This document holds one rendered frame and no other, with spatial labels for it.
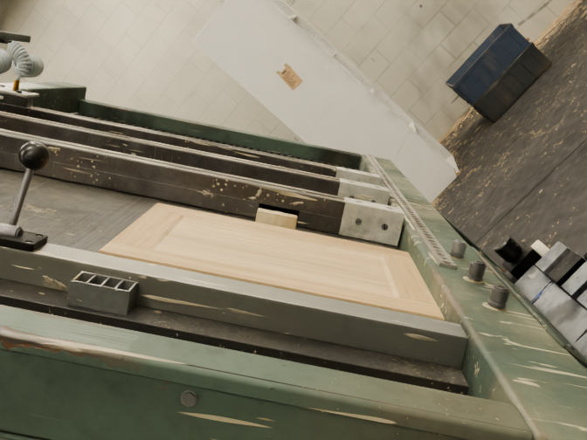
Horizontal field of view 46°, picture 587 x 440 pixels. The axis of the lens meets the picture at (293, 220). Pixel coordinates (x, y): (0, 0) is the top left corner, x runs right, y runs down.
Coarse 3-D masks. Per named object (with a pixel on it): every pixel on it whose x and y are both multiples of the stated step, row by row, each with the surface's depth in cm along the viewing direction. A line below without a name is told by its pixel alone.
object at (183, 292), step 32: (0, 256) 83; (32, 256) 83; (64, 256) 84; (96, 256) 86; (64, 288) 84; (160, 288) 83; (192, 288) 83; (224, 288) 84; (256, 288) 86; (224, 320) 84; (256, 320) 84; (288, 320) 84; (320, 320) 83; (352, 320) 83; (384, 320) 84; (416, 320) 86; (384, 352) 84; (416, 352) 84; (448, 352) 84
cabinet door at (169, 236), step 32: (160, 224) 116; (192, 224) 122; (224, 224) 126; (256, 224) 130; (128, 256) 96; (160, 256) 99; (192, 256) 103; (224, 256) 106; (256, 256) 110; (288, 256) 114; (320, 256) 118; (352, 256) 122; (384, 256) 126; (288, 288) 96; (320, 288) 99; (352, 288) 102; (384, 288) 106; (416, 288) 108
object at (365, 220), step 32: (0, 128) 147; (0, 160) 143; (64, 160) 143; (96, 160) 142; (128, 160) 142; (128, 192) 144; (160, 192) 143; (192, 192) 143; (224, 192) 143; (256, 192) 143; (288, 192) 143; (320, 192) 148; (320, 224) 144; (352, 224) 144; (384, 224) 143
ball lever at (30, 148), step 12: (24, 144) 87; (36, 144) 87; (24, 156) 86; (36, 156) 87; (48, 156) 88; (36, 168) 87; (24, 180) 87; (24, 192) 86; (12, 216) 85; (0, 228) 84; (12, 228) 84
